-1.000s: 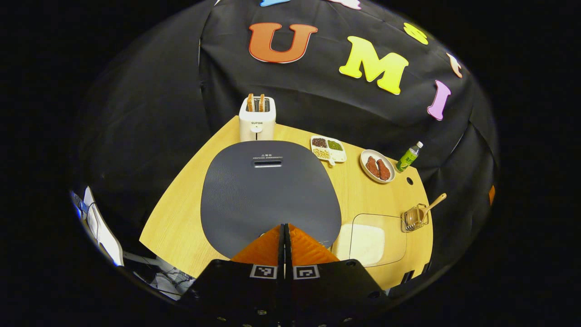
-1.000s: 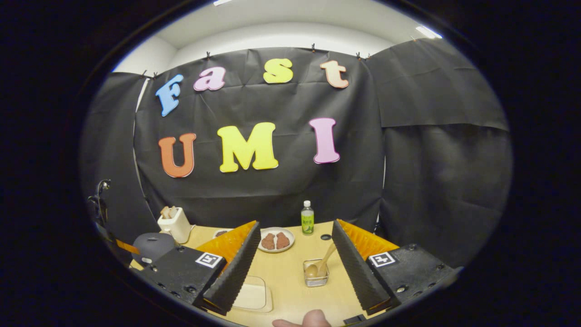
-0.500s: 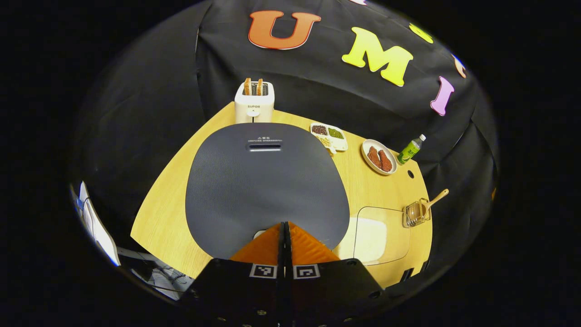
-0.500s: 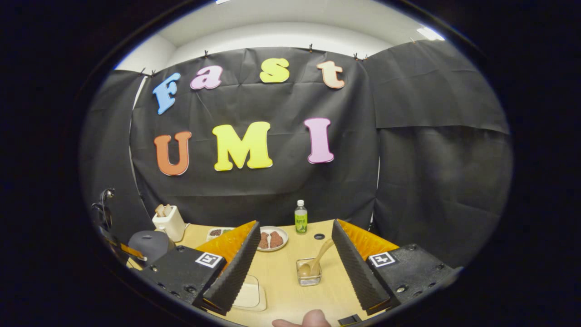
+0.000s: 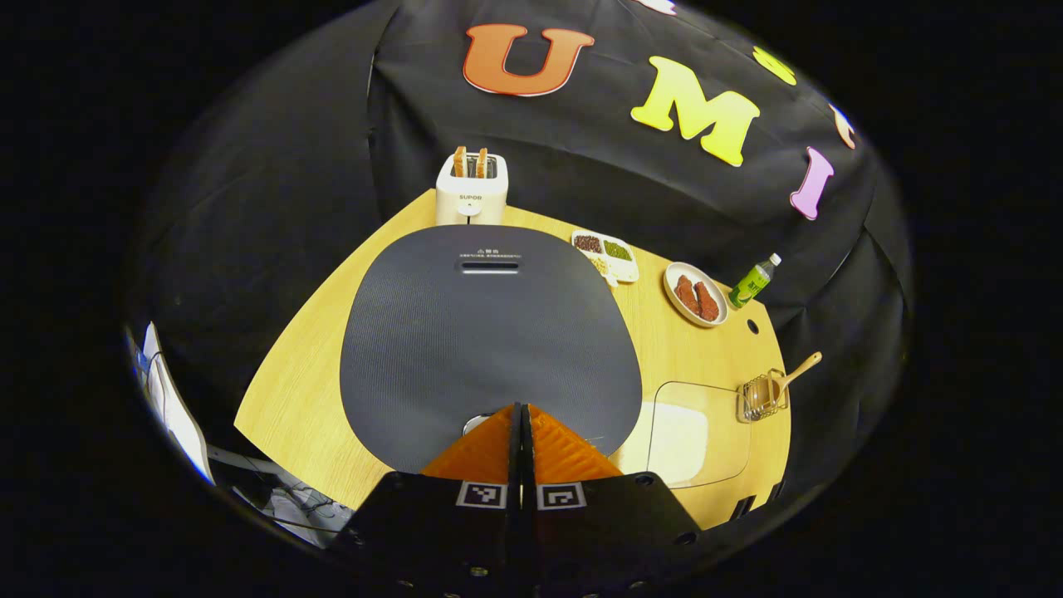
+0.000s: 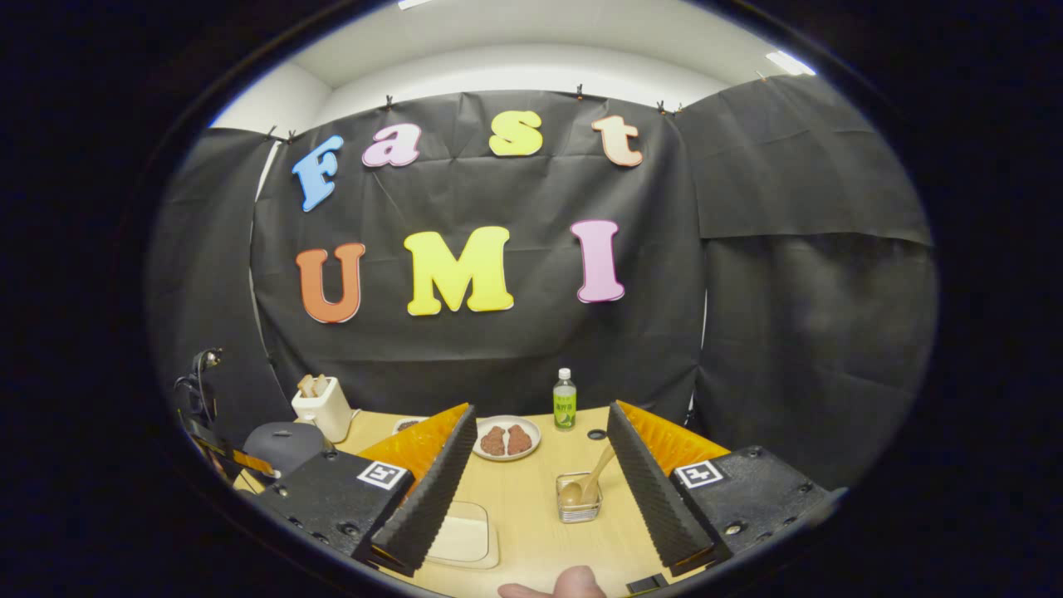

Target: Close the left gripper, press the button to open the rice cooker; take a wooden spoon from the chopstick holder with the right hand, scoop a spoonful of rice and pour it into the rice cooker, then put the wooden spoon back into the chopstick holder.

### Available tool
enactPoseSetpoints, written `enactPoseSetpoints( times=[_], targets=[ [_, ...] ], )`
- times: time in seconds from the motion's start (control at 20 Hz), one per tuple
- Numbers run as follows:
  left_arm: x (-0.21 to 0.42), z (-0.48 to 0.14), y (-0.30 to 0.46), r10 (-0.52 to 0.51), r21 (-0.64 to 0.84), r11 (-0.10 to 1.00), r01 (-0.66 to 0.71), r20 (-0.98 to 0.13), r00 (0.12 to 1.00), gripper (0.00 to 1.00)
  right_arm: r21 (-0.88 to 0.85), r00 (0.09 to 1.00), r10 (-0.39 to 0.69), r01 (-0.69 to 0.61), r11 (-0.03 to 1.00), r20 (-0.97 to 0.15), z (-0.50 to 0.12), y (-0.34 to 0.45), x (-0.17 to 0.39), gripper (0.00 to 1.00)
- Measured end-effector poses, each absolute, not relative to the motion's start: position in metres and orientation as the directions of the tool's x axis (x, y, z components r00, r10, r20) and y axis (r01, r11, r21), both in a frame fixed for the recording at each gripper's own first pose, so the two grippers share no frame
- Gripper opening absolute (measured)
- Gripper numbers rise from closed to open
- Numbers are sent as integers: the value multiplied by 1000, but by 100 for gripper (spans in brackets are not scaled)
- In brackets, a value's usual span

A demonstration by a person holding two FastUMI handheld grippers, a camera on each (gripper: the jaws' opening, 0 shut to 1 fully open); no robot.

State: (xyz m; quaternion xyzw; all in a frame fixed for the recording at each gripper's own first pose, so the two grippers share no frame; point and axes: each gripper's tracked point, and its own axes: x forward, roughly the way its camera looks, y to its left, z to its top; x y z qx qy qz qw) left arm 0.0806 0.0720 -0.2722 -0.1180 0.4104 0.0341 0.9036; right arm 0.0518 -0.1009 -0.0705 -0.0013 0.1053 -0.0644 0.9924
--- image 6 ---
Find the white toaster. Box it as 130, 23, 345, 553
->
291, 374, 355, 444

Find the small ceiling light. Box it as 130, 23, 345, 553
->
764, 50, 817, 78

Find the round white plate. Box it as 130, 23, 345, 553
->
472, 415, 542, 462

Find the wooden spoon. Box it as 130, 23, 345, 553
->
560, 443, 617, 507

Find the dark grey rice cooker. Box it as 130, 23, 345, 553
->
243, 422, 335, 481

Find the green label drink bottle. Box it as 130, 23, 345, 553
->
553, 368, 578, 430

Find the clear rice container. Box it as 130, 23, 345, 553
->
428, 501, 501, 570

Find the wire chopstick holder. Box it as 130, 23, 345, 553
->
556, 472, 604, 524

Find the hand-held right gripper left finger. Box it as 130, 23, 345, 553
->
249, 403, 480, 580

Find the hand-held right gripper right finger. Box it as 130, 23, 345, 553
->
605, 400, 848, 578

